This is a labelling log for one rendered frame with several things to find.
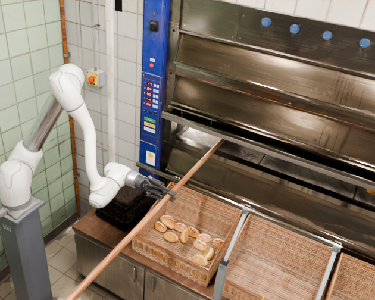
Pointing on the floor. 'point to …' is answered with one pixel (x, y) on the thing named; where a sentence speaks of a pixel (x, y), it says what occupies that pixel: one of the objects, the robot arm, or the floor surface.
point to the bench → (131, 266)
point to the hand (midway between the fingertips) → (169, 194)
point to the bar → (241, 228)
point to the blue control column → (152, 46)
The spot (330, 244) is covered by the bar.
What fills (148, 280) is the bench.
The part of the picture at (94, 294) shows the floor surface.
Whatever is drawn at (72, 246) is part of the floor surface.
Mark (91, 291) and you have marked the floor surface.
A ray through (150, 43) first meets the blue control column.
